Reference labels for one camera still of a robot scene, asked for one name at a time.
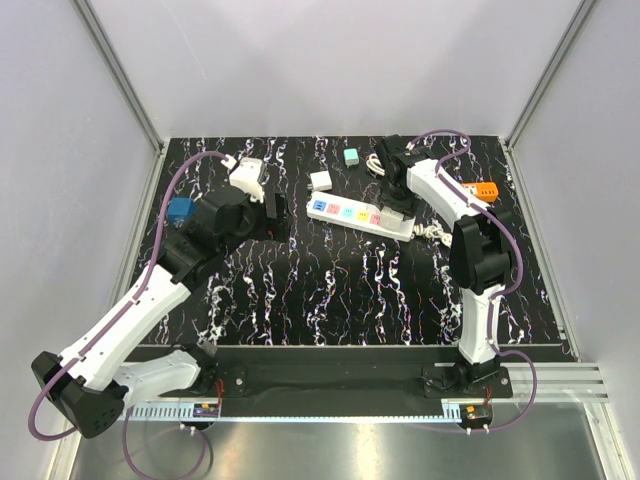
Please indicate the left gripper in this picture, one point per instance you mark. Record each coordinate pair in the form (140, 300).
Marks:
(273, 228)

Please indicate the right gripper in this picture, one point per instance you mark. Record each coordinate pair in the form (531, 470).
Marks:
(407, 207)

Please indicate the white grey plug adapter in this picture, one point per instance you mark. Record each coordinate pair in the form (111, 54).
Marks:
(391, 219)

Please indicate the white multicolour power strip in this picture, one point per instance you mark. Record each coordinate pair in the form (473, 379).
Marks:
(355, 215)

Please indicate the teal plug adapter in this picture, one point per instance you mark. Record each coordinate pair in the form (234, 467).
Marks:
(351, 157)

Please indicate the white charger adapter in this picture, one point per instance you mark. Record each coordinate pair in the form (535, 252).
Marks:
(320, 181)

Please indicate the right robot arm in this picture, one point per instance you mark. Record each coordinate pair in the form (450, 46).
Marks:
(481, 255)

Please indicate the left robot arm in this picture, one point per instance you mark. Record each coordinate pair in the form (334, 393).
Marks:
(89, 382)

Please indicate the black marble pattern mat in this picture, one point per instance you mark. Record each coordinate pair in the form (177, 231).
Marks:
(331, 285)

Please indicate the orange power strip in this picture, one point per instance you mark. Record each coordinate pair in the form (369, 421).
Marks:
(484, 191)

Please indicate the blue cube adapter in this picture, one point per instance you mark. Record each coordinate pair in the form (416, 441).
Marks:
(179, 210)

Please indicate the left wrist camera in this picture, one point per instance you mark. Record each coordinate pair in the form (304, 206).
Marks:
(248, 176)

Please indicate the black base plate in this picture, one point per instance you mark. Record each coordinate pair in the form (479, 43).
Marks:
(354, 382)

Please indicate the white slotted cable duct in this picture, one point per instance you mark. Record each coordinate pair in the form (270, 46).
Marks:
(175, 411)

